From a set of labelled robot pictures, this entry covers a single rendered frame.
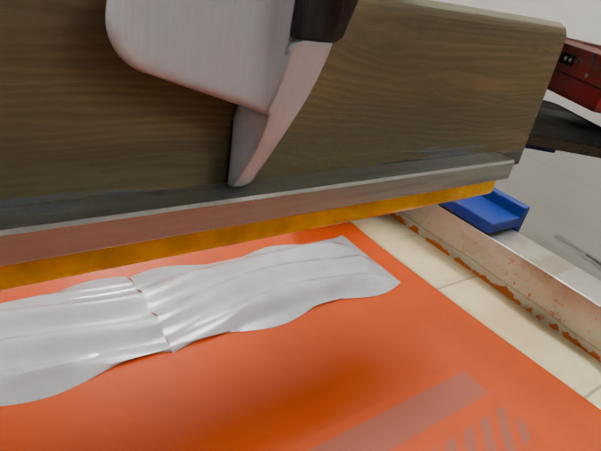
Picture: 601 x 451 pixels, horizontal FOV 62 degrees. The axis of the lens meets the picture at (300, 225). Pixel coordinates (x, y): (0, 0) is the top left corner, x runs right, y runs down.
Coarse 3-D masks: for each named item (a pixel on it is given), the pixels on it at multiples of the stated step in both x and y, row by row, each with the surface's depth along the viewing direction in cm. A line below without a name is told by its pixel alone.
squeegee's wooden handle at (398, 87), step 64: (0, 0) 11; (64, 0) 12; (384, 0) 18; (0, 64) 12; (64, 64) 12; (128, 64) 13; (384, 64) 19; (448, 64) 21; (512, 64) 24; (0, 128) 12; (64, 128) 13; (128, 128) 14; (192, 128) 15; (320, 128) 18; (384, 128) 20; (448, 128) 23; (512, 128) 26; (0, 192) 13; (64, 192) 14; (128, 192) 15
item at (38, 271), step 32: (448, 192) 27; (480, 192) 29; (256, 224) 20; (288, 224) 21; (320, 224) 22; (64, 256) 16; (96, 256) 17; (128, 256) 17; (160, 256) 18; (0, 288) 15
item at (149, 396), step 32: (32, 288) 28; (64, 288) 29; (96, 384) 24; (128, 384) 24; (160, 384) 24; (0, 416) 21; (32, 416) 22; (64, 416) 22; (96, 416) 22; (128, 416) 22; (160, 416) 23; (192, 416) 23; (0, 448) 20; (32, 448) 20; (64, 448) 21; (96, 448) 21; (128, 448) 21; (160, 448) 21; (192, 448) 22; (224, 448) 22
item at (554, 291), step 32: (416, 224) 45; (448, 224) 42; (480, 256) 40; (512, 256) 38; (544, 256) 38; (512, 288) 38; (544, 288) 36; (576, 288) 35; (544, 320) 36; (576, 320) 35
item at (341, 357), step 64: (192, 256) 34; (384, 256) 40; (320, 320) 31; (384, 320) 33; (448, 320) 34; (192, 384) 25; (256, 384) 26; (320, 384) 27; (384, 384) 28; (512, 384) 30; (256, 448) 22; (576, 448) 26
